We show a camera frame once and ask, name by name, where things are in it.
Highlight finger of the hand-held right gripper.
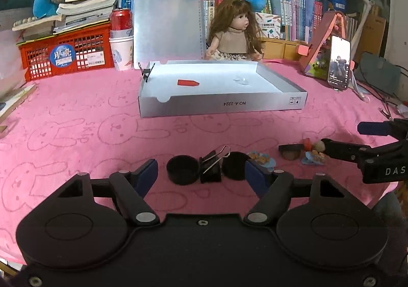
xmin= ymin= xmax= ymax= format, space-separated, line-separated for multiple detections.
xmin=357 ymin=118 xmax=408 ymax=140
xmin=320 ymin=138 xmax=372 ymax=165

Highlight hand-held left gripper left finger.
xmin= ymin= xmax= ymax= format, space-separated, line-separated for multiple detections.
xmin=54 ymin=159 xmax=160 ymax=227

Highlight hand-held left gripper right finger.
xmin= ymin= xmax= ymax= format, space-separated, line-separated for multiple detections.
xmin=244 ymin=159 xmax=355 ymax=227

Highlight blue toothed hair clip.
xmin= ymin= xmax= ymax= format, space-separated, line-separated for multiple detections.
xmin=247 ymin=151 xmax=276 ymax=168

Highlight black round cap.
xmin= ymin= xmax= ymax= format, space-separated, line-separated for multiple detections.
xmin=221 ymin=152 xmax=251 ymax=181
xmin=166 ymin=155 xmax=201 ymax=185

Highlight light blue hair clip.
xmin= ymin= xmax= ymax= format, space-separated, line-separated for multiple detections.
xmin=301 ymin=151 xmax=327 ymax=166

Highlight black and brown hair clip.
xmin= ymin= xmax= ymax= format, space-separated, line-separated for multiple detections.
xmin=278 ymin=144 xmax=302 ymax=160

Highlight black binder clip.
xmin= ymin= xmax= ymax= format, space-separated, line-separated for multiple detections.
xmin=199 ymin=146 xmax=232 ymax=184
xmin=138 ymin=62 xmax=156 ymax=83

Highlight white cardboard box tray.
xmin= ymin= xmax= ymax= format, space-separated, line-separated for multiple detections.
xmin=138 ymin=60 xmax=308 ymax=118

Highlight dark grey cloth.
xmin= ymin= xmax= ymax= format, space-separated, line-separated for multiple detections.
xmin=372 ymin=193 xmax=406 ymax=244

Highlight dark grey flat object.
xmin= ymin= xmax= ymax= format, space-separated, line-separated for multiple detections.
xmin=354 ymin=51 xmax=402 ymax=96

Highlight smartphone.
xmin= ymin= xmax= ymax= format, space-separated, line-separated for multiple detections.
xmin=328 ymin=35 xmax=352 ymax=91

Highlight pink rabbit-pattern blanket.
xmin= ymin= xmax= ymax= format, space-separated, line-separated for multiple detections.
xmin=0 ymin=57 xmax=408 ymax=275

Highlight brown cardboard sheet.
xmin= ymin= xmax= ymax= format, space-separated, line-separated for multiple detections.
xmin=360 ymin=6 xmax=387 ymax=61

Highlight pink phone stand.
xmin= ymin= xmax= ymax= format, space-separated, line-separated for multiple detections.
xmin=298 ymin=11 xmax=351 ymax=79

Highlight white plastic tube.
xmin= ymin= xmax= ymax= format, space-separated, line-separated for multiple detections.
xmin=351 ymin=0 xmax=375 ymax=52

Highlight wooden drawer box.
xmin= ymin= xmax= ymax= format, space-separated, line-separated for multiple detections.
xmin=260 ymin=38 xmax=307 ymax=60

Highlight white paper cup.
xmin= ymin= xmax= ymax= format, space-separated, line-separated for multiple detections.
xmin=109 ymin=35 xmax=134 ymax=71

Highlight row of upright books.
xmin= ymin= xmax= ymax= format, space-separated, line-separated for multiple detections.
xmin=201 ymin=0 xmax=332 ymax=43

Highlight red plastic crate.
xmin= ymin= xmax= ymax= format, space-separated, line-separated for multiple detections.
xmin=17 ymin=22 xmax=115 ymax=82

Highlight brown-haired doll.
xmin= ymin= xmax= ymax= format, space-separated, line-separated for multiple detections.
xmin=206 ymin=0 xmax=265 ymax=61

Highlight colourful patterned box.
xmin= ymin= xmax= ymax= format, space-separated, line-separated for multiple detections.
xmin=255 ymin=12 xmax=283 ymax=39

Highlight flat books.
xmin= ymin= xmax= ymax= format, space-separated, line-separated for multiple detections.
xmin=0 ymin=83 xmax=37 ymax=125

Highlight translucent clipboard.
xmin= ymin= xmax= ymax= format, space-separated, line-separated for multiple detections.
xmin=133 ymin=0 xmax=205 ymax=70

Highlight red soda can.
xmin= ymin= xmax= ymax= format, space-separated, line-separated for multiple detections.
xmin=110 ymin=8 xmax=133 ymax=39

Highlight stack of worn books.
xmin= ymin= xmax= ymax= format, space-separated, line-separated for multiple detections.
xmin=13 ymin=0 xmax=134 ymax=41

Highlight black cables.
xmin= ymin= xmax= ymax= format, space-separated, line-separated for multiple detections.
xmin=376 ymin=96 xmax=408 ymax=122

